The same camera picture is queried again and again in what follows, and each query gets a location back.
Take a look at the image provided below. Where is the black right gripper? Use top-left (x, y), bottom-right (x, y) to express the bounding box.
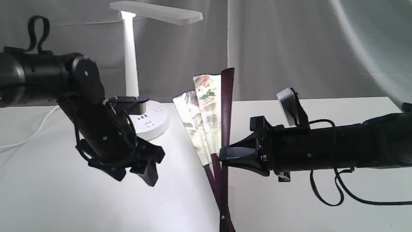
top-left (219, 116), bottom-right (336, 182)

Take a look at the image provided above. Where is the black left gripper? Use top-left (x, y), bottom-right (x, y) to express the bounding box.
top-left (58, 97), bottom-right (165, 187)

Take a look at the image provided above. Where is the painted paper folding fan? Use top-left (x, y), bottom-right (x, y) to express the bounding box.
top-left (173, 68), bottom-right (235, 232)

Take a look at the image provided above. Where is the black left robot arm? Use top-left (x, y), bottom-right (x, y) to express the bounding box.
top-left (1, 53), bottom-right (165, 187)

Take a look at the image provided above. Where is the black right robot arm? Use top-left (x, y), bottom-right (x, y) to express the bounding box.
top-left (220, 104), bottom-right (411, 182)

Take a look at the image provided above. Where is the white desk lamp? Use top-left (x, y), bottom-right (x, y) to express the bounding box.
top-left (109, 0), bottom-right (203, 140)

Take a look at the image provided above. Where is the grey backdrop curtain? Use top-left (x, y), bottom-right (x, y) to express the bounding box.
top-left (0, 0), bottom-right (412, 105)

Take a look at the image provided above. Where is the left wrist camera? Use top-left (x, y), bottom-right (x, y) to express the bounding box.
top-left (109, 96), bottom-right (149, 115)

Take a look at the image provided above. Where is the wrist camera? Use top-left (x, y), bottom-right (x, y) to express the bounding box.
top-left (109, 96), bottom-right (149, 115)
top-left (276, 88), bottom-right (309, 128)

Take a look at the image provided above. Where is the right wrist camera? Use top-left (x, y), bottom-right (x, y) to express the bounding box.
top-left (276, 88), bottom-right (309, 128)

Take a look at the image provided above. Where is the white lamp power cable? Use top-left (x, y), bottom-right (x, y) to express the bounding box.
top-left (0, 105), bottom-right (61, 149)

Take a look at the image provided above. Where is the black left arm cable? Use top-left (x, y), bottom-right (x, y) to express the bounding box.
top-left (26, 15), bottom-right (51, 53)

